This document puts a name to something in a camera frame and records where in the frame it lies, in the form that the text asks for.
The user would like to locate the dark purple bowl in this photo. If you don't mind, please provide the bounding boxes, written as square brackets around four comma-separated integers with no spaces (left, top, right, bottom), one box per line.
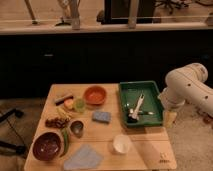
[33,132,61,161]

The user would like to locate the blue sponge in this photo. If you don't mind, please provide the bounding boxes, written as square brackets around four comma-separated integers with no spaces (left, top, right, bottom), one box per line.
[92,111,111,123]

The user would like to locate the light blue cloth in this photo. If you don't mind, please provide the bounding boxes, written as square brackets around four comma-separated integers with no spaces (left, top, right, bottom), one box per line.
[63,144,103,171]

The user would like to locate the yellow corn toy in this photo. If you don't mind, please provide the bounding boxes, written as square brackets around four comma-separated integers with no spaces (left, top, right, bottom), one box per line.
[57,107,72,119]

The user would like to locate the orange bowl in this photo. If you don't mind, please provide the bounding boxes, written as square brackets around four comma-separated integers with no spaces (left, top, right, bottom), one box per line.
[83,86,107,105]

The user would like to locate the green round toy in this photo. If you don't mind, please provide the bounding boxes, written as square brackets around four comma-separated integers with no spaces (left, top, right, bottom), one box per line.
[73,98,85,113]

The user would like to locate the small grey-green cup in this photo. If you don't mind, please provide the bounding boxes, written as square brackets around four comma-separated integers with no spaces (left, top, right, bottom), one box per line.
[70,120,84,138]

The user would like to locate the black chair base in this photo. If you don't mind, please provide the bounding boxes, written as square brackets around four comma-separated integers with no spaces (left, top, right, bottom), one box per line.
[0,108,28,155]

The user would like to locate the orange toy fruit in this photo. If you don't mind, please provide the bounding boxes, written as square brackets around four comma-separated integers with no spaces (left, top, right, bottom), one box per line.
[64,99,74,110]

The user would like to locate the white cup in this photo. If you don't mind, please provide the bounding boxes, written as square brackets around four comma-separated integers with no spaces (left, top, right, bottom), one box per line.
[113,134,131,154]

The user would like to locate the green plastic tray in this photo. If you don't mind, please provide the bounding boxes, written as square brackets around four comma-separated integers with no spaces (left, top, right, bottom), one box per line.
[119,81,163,128]

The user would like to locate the white utensil in tray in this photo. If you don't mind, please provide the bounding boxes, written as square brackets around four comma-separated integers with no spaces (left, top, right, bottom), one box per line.
[128,94,145,122]

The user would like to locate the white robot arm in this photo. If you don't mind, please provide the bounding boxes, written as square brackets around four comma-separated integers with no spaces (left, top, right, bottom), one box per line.
[158,63,213,127]

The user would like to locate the dark eggplant toy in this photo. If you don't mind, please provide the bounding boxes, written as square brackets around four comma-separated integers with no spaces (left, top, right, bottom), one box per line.
[54,95,74,106]

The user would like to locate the dark red grapes toy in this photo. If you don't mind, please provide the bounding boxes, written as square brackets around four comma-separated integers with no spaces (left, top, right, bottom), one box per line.
[45,118,69,129]

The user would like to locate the green pea pod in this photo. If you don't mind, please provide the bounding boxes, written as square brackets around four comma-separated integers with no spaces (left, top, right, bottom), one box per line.
[60,128,69,157]

